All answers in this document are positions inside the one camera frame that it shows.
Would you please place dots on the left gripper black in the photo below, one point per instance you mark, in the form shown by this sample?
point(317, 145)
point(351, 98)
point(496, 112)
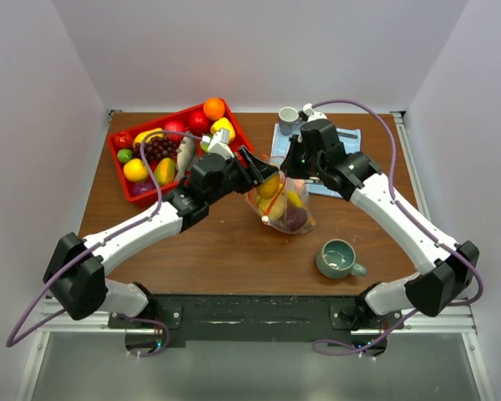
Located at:
point(257, 170)

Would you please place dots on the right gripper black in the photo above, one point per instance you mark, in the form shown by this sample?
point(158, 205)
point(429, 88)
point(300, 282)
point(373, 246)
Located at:
point(289, 164)

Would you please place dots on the orange yellow mango toy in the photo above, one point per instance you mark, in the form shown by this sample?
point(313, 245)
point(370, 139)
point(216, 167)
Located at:
point(270, 187)

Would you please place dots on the yellow banana toy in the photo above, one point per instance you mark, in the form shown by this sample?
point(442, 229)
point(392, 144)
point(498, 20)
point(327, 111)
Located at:
point(294, 199)

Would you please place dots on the clear zip top bag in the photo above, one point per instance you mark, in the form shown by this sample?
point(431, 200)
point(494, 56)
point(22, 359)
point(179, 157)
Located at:
point(299, 186)

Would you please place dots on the yellow lemon toy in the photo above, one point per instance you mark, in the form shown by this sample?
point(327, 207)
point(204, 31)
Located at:
point(273, 208)

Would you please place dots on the dark red plum toy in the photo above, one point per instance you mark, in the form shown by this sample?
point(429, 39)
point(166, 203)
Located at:
point(295, 218)

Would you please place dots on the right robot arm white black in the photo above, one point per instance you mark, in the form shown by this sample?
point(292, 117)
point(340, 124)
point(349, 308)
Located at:
point(444, 267)

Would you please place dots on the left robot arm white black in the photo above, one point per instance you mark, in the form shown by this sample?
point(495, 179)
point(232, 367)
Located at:
point(77, 272)

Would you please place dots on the grey white cup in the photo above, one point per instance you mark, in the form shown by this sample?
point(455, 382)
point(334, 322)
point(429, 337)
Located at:
point(289, 121)

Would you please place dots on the yellow pepper toy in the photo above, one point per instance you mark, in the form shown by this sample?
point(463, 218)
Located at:
point(223, 123)

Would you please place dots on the red plastic tray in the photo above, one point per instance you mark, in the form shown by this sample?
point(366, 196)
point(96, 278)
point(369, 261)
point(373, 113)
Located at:
point(183, 115)

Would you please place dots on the blue checked cloth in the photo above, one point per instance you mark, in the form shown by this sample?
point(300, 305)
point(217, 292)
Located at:
point(351, 139)

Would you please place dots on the grey toy fish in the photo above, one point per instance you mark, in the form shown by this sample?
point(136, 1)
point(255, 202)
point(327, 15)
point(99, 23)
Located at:
point(185, 155)

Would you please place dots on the red apple toy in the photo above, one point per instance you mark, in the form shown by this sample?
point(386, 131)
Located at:
point(198, 123)

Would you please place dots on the orange fruit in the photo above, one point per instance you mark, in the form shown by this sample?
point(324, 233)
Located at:
point(214, 108)

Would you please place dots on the green yellow mango toy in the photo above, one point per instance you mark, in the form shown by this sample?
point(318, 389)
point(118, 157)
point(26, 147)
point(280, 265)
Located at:
point(165, 171)

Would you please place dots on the purple grapes bunch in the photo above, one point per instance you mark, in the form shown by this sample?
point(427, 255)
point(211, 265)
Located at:
point(158, 148)

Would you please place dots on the green ceramic mug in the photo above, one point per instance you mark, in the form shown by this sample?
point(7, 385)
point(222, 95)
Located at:
point(337, 259)

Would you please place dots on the purple onion toy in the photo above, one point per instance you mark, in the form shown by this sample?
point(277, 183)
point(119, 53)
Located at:
point(143, 187)

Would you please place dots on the yellow round fruit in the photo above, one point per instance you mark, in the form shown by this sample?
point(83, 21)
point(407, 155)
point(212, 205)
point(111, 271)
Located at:
point(135, 170)

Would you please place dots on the green lime toy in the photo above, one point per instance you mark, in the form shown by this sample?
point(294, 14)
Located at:
point(124, 156)

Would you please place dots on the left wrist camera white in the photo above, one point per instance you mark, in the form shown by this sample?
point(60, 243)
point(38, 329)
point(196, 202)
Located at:
point(219, 145)

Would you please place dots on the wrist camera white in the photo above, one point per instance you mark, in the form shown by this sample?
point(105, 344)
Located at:
point(308, 113)
point(219, 145)

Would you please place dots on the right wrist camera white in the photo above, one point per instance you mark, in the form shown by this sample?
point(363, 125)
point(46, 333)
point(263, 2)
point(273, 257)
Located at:
point(308, 113)

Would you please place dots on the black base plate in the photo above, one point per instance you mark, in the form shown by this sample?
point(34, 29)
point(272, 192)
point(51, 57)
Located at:
point(264, 318)

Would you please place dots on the aluminium frame rail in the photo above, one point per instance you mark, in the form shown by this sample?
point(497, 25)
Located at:
point(457, 320)

